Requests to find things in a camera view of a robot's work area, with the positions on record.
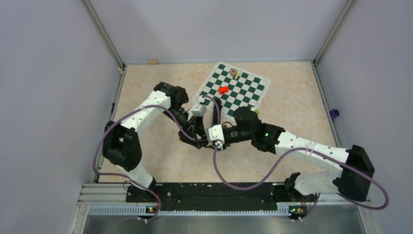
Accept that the purple object outside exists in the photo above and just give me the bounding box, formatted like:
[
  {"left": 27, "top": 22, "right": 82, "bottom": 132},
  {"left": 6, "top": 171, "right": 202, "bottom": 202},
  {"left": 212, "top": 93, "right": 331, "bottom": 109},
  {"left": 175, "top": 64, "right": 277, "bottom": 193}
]
[{"left": 329, "top": 109, "right": 340, "bottom": 119}]

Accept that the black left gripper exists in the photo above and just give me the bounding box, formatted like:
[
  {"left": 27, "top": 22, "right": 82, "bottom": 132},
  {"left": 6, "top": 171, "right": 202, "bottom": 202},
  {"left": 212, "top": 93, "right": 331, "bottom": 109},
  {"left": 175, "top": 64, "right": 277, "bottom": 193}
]
[{"left": 163, "top": 105, "right": 206, "bottom": 149}]

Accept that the green white chessboard mat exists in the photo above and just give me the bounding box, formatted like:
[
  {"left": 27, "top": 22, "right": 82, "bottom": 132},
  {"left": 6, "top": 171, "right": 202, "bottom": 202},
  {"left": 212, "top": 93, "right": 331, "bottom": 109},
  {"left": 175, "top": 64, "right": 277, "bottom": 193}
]
[{"left": 192, "top": 62, "right": 271, "bottom": 120}]

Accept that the wooden letter cube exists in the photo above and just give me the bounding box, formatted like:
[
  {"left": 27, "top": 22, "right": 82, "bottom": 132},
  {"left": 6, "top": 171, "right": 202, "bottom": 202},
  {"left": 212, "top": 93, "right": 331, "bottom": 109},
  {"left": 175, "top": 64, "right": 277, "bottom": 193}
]
[{"left": 229, "top": 69, "right": 238, "bottom": 77}]

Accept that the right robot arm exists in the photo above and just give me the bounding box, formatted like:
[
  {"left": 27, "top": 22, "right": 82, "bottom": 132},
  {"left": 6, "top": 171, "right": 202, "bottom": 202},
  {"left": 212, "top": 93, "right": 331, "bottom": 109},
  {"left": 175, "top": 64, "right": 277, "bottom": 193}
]
[{"left": 206, "top": 107, "right": 375, "bottom": 202}]

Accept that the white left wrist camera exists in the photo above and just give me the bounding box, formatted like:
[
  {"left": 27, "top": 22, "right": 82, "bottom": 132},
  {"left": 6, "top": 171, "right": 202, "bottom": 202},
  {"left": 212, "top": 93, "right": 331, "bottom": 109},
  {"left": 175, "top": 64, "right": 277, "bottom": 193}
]
[{"left": 188, "top": 103, "right": 207, "bottom": 120}]

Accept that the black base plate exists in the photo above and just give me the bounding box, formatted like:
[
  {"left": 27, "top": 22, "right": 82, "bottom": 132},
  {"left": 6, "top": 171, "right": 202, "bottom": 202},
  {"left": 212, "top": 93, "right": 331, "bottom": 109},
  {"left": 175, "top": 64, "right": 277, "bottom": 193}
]
[{"left": 126, "top": 182, "right": 317, "bottom": 212}]

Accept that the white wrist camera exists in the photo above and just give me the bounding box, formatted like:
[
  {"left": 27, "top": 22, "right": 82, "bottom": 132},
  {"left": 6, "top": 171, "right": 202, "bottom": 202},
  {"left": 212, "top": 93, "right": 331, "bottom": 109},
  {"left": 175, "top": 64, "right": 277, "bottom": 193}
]
[
  {"left": 206, "top": 124, "right": 225, "bottom": 150},
  {"left": 188, "top": 103, "right": 207, "bottom": 120}
]

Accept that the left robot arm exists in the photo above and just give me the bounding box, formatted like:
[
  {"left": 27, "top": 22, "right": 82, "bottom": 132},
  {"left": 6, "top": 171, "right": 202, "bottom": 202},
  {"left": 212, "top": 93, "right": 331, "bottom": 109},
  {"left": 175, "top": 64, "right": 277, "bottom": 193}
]
[{"left": 101, "top": 82, "right": 208, "bottom": 202}]

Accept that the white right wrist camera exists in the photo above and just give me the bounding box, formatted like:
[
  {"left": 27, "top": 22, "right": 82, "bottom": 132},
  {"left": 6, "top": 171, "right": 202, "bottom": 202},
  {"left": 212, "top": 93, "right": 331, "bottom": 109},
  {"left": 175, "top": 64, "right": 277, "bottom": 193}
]
[{"left": 206, "top": 124, "right": 225, "bottom": 150}]

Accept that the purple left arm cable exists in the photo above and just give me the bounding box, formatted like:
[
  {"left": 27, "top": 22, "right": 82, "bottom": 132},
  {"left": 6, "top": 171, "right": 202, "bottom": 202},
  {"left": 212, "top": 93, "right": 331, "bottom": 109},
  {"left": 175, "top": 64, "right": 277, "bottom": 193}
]
[{"left": 93, "top": 94, "right": 222, "bottom": 195}]

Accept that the red toy brick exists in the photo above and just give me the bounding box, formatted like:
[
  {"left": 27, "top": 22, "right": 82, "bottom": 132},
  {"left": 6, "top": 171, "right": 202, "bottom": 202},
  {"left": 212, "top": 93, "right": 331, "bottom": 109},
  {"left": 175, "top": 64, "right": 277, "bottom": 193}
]
[{"left": 218, "top": 86, "right": 229, "bottom": 95}]

